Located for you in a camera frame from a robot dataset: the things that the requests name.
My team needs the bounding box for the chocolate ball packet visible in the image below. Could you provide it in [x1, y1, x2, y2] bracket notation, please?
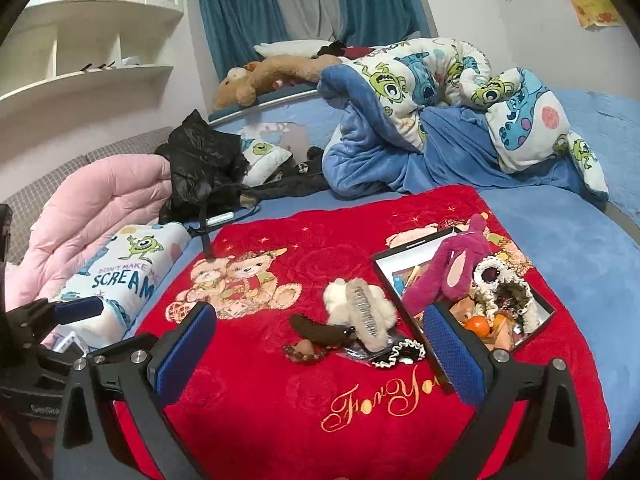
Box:
[449, 296, 475, 325]
[486, 318, 514, 351]

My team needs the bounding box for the brown white lace scrunchie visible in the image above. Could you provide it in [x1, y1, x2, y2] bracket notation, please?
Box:
[485, 276, 540, 335]

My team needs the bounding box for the silver coin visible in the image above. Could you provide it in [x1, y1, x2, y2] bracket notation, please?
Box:
[342, 339, 381, 363]

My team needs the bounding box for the monster scream print pillow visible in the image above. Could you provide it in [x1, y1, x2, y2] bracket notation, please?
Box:
[53, 222, 191, 349]

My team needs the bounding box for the pink quilted comforter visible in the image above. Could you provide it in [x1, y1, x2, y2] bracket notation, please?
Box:
[4, 154, 171, 310]

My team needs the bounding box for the red plush blanket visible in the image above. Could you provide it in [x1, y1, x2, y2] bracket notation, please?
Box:
[139, 185, 611, 479]

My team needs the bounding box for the dark brown fuzzy hair clip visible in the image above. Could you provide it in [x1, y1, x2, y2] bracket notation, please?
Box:
[290, 313, 356, 347]

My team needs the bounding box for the white crochet scrunchie in box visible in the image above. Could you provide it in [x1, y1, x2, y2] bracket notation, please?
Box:
[471, 256, 512, 296]

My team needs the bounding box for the black white lace scrunchie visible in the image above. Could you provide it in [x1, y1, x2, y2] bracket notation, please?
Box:
[371, 338, 426, 370]

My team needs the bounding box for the white fluffy pompom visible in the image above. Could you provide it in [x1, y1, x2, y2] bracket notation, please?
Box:
[322, 278, 397, 330]

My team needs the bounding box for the black shallow box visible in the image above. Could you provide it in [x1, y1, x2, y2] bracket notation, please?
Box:
[372, 224, 555, 405]

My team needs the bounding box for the magenta plush hair clip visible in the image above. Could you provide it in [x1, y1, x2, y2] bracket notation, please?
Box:
[402, 214, 491, 315]

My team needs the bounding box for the black puffy jacket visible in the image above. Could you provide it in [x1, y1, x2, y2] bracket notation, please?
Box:
[155, 110, 248, 223]

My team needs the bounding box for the beige fur hair claw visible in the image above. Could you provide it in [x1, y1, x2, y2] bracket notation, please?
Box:
[346, 278, 397, 352]

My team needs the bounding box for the chocolate packet in box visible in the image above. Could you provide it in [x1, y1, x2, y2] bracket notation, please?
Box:
[393, 264, 423, 295]

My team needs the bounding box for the small monster print pillow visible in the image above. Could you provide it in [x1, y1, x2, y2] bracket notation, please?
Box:
[241, 136, 292, 188]

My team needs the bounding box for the brown teddy bear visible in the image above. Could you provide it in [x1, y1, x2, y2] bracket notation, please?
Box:
[213, 54, 342, 110]

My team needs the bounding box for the blue monster print blanket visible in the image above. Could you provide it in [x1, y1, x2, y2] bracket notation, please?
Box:
[317, 38, 608, 203]

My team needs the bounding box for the teal curtain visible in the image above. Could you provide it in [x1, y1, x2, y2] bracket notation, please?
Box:
[198, 0, 434, 78]

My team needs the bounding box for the brown wooden bead bracelet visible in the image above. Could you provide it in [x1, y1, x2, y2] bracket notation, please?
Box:
[282, 338, 327, 365]

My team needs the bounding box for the white wall shelf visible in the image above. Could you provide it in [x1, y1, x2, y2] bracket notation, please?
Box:
[1, 0, 183, 117]

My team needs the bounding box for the yellow wall poster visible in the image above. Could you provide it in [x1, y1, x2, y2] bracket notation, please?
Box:
[570, 0, 623, 28]

